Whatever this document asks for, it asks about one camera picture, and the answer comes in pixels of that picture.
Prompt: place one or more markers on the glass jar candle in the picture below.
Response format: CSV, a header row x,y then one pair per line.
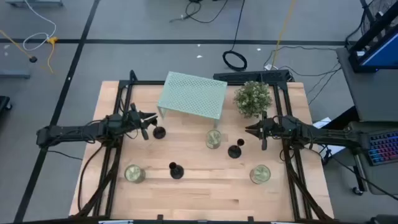
x,y
260,174
134,173
213,139

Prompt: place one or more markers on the black perforated metal box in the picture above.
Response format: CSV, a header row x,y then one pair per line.
x,y
248,76

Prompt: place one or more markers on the black aluminium table frame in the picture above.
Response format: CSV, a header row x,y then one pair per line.
x,y
140,82

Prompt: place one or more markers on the mint green mesh shelf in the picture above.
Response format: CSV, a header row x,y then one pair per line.
x,y
192,93

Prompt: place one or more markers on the white paper sheet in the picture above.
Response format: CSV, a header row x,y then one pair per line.
x,y
323,124

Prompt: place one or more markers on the rainbow backlit keyboard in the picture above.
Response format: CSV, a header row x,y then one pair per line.
x,y
384,147

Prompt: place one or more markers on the black caster base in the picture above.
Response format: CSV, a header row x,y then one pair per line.
x,y
3,102

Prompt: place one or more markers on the black candlestick holder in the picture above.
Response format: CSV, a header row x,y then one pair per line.
x,y
159,133
176,172
234,152

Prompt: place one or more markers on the white power adapter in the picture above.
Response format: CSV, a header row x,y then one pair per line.
x,y
270,66

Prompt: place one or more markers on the grey floor platform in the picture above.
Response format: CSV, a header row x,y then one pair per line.
x,y
14,74

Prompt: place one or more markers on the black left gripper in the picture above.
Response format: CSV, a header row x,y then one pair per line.
x,y
133,119

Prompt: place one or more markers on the grey rolling cart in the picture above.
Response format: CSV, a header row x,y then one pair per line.
x,y
382,177

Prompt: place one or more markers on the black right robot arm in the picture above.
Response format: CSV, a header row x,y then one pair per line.
x,y
326,137

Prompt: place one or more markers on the grey desk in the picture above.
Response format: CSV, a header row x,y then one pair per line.
x,y
367,93

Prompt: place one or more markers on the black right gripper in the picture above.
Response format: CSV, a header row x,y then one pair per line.
x,y
275,127

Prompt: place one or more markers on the black floor fan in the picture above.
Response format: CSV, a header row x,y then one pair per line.
x,y
374,9

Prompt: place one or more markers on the artificial white-flowered green plant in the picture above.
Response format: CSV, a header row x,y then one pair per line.
x,y
252,99

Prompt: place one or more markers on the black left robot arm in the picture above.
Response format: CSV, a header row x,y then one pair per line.
x,y
68,132

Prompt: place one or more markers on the computer monitor blue screen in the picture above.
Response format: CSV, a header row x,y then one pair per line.
x,y
379,53

